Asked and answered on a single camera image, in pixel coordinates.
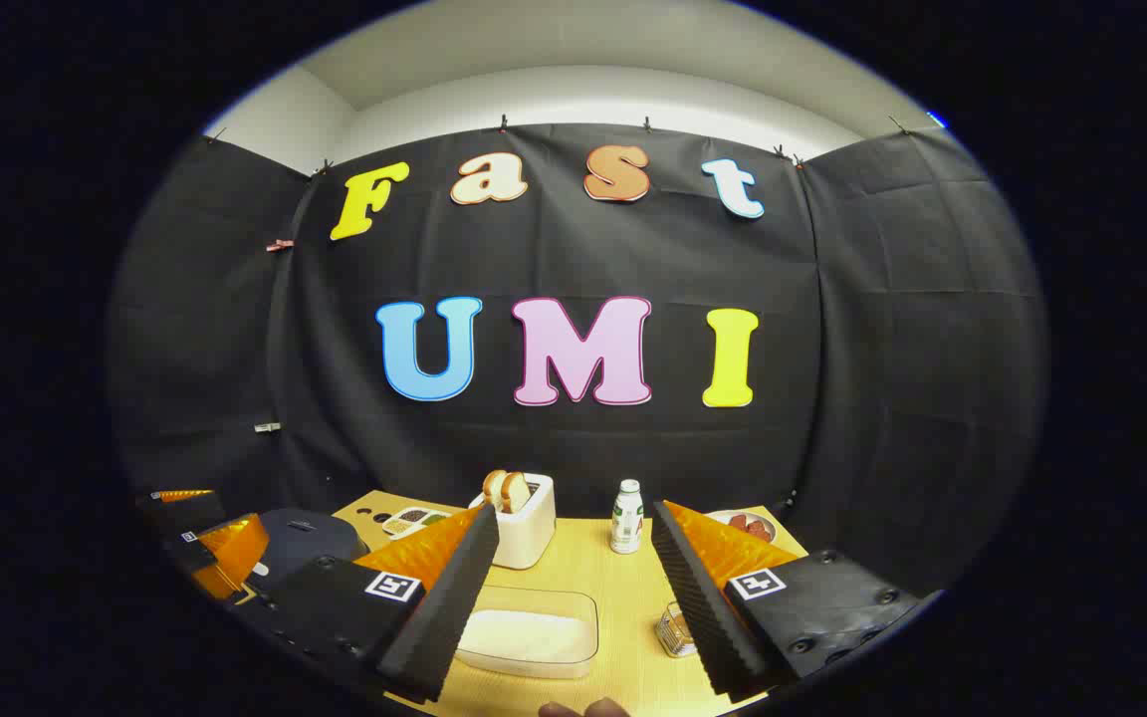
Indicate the black backdrop cloth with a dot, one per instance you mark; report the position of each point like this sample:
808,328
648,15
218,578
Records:
554,259

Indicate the white toaster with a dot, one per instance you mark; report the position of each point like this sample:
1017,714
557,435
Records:
529,528

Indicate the toasted bread slice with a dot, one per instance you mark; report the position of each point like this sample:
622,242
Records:
492,488
516,493

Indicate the white bottle green label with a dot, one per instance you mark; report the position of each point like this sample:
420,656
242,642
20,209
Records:
626,523

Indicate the white divided dish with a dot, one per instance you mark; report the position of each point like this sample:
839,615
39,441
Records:
414,520

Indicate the clear chopstick holder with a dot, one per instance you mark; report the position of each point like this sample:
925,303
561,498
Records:
675,632

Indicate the dark blue rice cooker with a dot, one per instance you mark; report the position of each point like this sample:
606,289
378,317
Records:
305,543

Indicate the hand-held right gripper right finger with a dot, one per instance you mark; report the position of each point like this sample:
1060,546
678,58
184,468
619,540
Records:
703,617

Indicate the clear plastic container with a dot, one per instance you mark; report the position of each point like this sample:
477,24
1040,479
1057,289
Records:
573,602

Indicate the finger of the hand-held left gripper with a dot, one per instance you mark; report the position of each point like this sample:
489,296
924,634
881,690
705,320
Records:
185,513
230,553

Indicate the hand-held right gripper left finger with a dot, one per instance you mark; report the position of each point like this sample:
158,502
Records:
444,607

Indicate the white round plate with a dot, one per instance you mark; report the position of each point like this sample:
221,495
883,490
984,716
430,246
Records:
718,516

